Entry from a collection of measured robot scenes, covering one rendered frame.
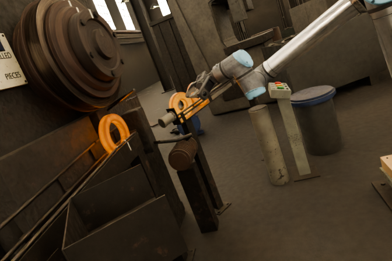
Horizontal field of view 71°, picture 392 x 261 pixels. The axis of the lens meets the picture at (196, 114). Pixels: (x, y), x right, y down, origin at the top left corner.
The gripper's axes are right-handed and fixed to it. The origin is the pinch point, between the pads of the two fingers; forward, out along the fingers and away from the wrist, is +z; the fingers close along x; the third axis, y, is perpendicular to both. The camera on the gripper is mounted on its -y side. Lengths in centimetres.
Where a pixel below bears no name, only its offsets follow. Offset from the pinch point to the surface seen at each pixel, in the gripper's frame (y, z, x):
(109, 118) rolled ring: -29.3, 13.7, 24.9
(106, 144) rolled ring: -39.7, 14.7, 20.5
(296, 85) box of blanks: 138, 1, -123
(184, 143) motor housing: -10.3, 17.3, -18.0
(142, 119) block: -12.3, 20.6, 8.4
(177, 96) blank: 13.0, 15.0, -2.8
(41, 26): -28, -3, 64
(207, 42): 222, 85, -55
